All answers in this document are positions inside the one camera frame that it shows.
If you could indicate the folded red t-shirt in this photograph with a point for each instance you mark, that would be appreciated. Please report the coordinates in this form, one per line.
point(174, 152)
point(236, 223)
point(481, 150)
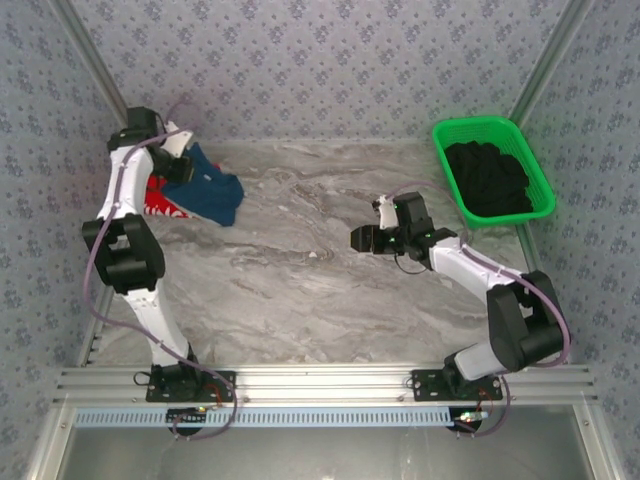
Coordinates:
point(160, 206)

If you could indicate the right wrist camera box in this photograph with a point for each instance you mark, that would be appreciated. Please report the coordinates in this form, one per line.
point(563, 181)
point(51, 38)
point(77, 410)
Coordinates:
point(386, 212)

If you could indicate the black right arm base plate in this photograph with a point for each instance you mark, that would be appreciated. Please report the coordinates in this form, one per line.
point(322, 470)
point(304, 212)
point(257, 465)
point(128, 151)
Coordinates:
point(425, 385)

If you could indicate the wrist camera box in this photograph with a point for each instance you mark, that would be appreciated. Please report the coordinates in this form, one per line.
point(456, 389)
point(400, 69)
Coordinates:
point(386, 212)
point(177, 141)

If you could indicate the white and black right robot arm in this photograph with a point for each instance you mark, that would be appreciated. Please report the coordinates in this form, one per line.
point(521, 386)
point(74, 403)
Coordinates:
point(460, 267)

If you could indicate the grey metal panel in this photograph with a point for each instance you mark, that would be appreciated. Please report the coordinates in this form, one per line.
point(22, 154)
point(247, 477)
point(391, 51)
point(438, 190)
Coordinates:
point(320, 455)

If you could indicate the aluminium mounting rail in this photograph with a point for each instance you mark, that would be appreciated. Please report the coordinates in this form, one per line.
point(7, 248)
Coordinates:
point(320, 382)

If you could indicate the aluminium corner post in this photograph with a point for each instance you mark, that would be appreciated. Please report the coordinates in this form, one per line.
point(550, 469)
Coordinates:
point(542, 75)
point(103, 75)

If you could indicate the black bracket with LED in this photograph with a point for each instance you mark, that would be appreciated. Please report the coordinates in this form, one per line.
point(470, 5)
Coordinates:
point(467, 425)
point(185, 417)

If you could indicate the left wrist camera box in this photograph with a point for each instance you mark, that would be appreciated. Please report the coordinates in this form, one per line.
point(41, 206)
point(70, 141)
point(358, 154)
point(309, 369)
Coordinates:
point(177, 141)

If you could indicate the black garment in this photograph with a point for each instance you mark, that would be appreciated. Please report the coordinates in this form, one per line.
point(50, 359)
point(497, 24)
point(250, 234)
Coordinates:
point(490, 175)

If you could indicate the green plastic basket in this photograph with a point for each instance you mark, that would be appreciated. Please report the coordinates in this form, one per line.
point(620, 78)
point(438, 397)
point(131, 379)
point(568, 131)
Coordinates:
point(480, 131)

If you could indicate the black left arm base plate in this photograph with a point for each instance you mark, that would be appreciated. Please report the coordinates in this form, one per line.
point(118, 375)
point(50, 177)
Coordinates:
point(220, 381)

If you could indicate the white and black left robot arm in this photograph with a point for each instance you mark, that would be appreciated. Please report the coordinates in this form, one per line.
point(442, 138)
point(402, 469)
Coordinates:
point(132, 190)

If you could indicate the dark blue t-shirt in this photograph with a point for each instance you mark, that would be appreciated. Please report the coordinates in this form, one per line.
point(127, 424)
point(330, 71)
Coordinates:
point(210, 195)

